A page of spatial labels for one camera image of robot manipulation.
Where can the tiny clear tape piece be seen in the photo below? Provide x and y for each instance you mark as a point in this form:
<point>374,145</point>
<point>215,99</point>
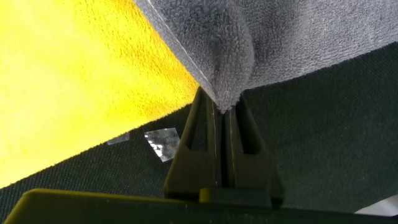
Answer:
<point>118,138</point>

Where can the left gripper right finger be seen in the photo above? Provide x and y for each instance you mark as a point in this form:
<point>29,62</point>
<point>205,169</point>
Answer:
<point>248,171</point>

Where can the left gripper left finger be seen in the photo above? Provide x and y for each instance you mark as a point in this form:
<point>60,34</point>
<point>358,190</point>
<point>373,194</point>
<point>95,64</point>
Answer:
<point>192,171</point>

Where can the yellow towel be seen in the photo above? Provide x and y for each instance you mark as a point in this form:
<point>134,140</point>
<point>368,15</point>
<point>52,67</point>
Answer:
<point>77,77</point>

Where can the large clear tape piece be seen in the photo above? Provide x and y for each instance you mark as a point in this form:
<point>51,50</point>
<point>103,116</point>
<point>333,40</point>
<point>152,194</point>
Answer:
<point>163,143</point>

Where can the grey towel with orange marks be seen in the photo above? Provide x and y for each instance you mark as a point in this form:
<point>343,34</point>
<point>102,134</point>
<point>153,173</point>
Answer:
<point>264,40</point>

